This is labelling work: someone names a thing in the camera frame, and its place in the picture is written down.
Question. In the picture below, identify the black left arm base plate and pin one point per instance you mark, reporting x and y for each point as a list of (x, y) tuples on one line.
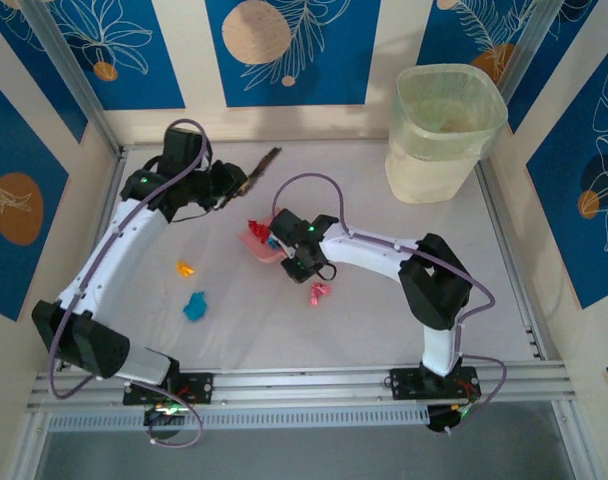
[(199, 387)]

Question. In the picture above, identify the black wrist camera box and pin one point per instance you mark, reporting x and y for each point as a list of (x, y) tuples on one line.
[(289, 225), (184, 147)]

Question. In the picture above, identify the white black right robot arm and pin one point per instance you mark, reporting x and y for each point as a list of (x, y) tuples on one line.
[(374, 250)]

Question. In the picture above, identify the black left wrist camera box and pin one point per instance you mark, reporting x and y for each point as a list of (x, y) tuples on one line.
[(184, 147)]

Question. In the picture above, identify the black base electronics box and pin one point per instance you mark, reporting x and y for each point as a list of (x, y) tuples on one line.
[(444, 420), (164, 422)]

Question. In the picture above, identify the aluminium mounting rail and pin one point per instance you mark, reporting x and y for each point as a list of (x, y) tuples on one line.
[(304, 387)]

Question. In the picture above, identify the red paper scrap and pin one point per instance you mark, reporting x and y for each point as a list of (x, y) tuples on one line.
[(258, 231)]

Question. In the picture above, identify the black left base electronics box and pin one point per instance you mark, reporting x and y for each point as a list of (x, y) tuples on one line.
[(164, 422)]

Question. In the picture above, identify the aluminium frame post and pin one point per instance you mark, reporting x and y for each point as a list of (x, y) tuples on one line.
[(69, 75), (531, 45)]

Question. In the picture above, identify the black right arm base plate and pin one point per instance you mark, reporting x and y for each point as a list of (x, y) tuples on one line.
[(409, 382)]

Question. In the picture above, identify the black right base electronics box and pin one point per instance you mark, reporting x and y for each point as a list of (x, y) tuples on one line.
[(444, 420)]

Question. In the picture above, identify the pink plastic dustpan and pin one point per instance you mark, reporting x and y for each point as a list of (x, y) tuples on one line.
[(256, 250)]

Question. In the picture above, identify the pink paper scrap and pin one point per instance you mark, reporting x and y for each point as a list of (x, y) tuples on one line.
[(319, 292)]

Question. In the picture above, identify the orange paper scrap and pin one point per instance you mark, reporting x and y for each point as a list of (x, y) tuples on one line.
[(185, 269)]

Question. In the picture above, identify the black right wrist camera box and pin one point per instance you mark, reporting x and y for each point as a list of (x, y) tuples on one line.
[(289, 225)]

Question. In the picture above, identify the beige trash bin with bag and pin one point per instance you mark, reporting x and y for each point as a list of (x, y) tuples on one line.
[(441, 155)]

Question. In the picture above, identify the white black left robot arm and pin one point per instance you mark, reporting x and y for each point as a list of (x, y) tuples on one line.
[(114, 270)]

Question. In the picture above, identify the blue paper scrap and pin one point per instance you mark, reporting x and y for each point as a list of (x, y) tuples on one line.
[(196, 306)]

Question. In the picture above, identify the brown hand brush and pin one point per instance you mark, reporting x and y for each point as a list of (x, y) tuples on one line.
[(265, 162)]

